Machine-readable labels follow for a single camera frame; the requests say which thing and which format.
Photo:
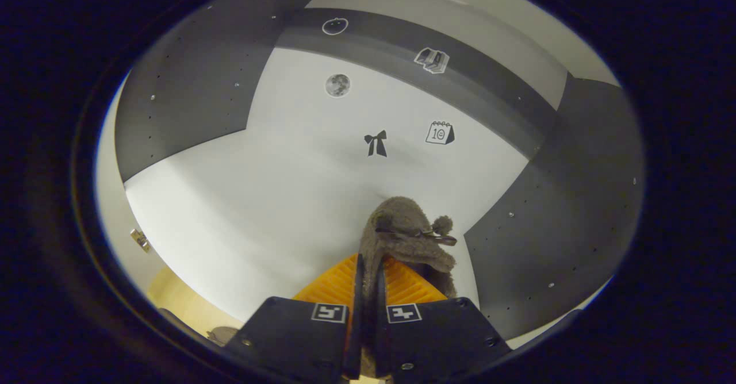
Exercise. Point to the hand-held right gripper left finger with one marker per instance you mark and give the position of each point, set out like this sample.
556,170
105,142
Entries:
287,332

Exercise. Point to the white cabinet door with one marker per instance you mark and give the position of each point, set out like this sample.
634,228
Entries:
552,325
112,200

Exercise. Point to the white and grey shoe cabinet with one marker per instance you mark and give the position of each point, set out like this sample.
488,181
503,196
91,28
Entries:
299,171

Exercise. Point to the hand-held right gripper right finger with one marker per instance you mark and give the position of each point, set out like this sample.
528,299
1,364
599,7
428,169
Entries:
437,332

